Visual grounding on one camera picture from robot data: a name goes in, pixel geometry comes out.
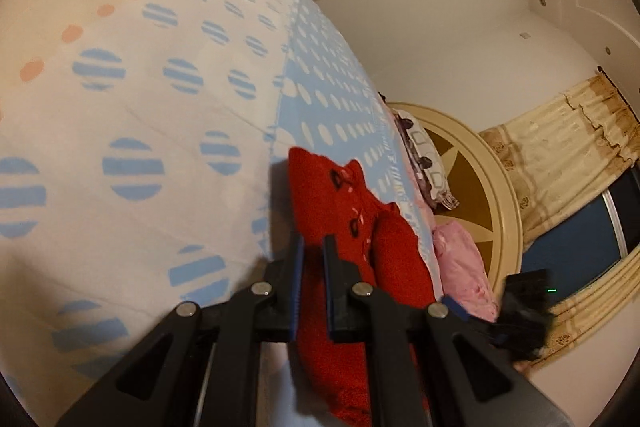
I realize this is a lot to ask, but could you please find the cream wooden headboard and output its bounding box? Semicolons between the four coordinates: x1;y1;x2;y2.
387;103;525;328

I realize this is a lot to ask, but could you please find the grey patterned pillow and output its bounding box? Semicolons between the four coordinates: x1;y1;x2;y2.
377;92;461;210

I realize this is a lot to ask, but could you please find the red embroidered sweater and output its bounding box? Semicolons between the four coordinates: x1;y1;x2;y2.
286;147;443;427

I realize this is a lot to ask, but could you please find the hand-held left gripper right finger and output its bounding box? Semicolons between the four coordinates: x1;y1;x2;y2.
322;233;575;427

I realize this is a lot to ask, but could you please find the blue printed blanket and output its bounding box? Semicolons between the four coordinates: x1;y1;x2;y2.
0;0;443;427

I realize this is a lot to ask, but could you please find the pink pillow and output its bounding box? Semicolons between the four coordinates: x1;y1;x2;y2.
431;223;498;323

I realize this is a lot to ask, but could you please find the dark glass window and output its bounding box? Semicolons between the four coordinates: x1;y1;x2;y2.
522;172;640;303

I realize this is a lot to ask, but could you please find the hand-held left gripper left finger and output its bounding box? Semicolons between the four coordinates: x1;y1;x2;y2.
54;231;306;427

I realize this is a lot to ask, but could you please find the beige floral curtain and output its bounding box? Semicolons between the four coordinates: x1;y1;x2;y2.
479;74;640;370

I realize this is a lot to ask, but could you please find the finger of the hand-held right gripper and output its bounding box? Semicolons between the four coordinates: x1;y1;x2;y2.
441;296;506;343

